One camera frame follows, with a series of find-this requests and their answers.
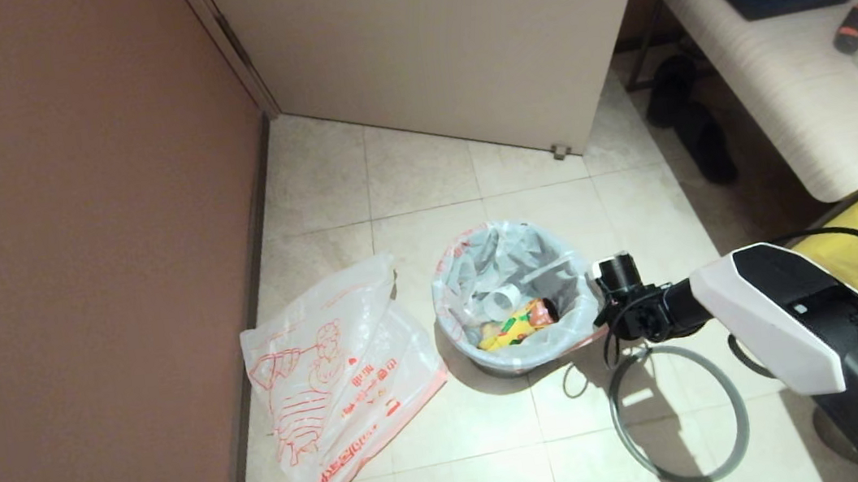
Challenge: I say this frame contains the beige door frame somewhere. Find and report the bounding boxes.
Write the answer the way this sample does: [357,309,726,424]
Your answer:
[175,0,282,130]

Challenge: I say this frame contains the black round trash bin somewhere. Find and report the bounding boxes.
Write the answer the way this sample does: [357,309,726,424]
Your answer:
[468,342,576,380]

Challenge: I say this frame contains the clear plastic water bottle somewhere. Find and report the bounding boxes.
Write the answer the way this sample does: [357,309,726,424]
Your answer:
[465,252,582,328]

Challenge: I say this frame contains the spare white plastic bag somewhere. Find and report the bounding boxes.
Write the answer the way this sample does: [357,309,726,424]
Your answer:
[423,208,614,380]

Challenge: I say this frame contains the orange yellow snack wrapper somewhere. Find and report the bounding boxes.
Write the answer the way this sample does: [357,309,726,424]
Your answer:
[472,295,563,354]

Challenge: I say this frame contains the black orange handheld device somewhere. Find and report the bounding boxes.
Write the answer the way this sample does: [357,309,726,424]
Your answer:
[828,4,858,58]

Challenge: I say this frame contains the white red-printed plastic bag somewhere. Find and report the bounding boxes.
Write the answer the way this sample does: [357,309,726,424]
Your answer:
[232,245,463,482]

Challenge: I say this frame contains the grey plastic bin ring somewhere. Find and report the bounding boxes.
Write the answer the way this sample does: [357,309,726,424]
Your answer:
[603,334,756,482]

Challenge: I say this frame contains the cream striped bench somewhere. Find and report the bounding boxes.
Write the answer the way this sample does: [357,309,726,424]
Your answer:
[617,0,858,228]

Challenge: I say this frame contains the black slipper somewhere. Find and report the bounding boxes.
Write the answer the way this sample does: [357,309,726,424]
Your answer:
[670,99,740,191]
[638,52,707,132]

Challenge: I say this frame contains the beige door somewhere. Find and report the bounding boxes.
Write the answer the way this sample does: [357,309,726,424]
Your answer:
[201,0,678,201]

